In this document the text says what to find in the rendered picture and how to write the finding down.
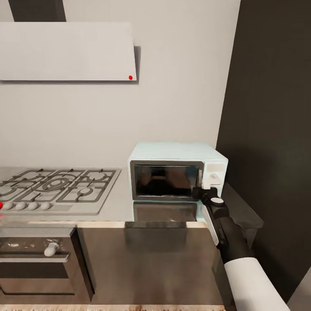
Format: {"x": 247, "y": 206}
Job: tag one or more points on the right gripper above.
{"x": 198, "y": 192}

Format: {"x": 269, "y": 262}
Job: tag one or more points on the microwave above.
{"x": 168, "y": 171}

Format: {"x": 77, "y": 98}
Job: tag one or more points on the oven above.
{"x": 43, "y": 265}

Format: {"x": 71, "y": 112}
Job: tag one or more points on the range hood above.
{"x": 41, "y": 45}

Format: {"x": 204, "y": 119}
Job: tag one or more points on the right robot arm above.
{"x": 252, "y": 289}

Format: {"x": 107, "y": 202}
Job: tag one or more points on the burner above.
{"x": 57, "y": 191}

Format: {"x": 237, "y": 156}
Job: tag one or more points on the fridge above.
{"x": 265, "y": 133}

